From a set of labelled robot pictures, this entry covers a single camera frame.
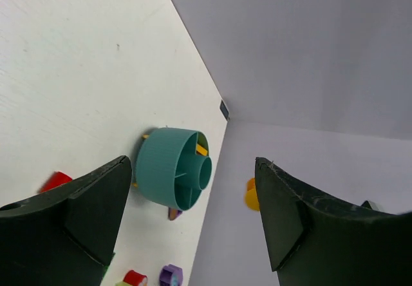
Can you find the light green rounded lego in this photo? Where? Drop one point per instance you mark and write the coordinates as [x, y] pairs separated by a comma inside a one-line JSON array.
[[122, 283]]

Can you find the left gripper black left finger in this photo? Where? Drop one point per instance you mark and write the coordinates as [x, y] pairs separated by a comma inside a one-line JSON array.
[[65, 236]]

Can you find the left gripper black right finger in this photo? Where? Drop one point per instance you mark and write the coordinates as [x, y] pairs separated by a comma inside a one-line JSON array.
[[314, 238]]

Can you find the yellow rounded lego brick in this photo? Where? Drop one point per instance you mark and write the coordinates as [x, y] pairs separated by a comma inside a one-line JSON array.
[[251, 198]]

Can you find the red flower lego piece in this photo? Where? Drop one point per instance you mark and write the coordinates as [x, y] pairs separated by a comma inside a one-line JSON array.
[[134, 278]]

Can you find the small purple lego brick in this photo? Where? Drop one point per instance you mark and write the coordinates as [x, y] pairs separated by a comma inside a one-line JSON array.
[[173, 213]]

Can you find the red curved lego brick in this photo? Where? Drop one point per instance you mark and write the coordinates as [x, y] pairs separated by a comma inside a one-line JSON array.
[[55, 180]]

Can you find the purple paw lego piece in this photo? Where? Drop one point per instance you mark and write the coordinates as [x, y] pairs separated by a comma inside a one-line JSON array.
[[171, 275]]

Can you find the right corner label sticker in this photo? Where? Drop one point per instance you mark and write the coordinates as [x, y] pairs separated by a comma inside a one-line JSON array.
[[224, 110]]

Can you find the teal round divided container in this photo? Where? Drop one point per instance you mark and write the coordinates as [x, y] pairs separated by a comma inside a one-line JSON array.
[[168, 170]]

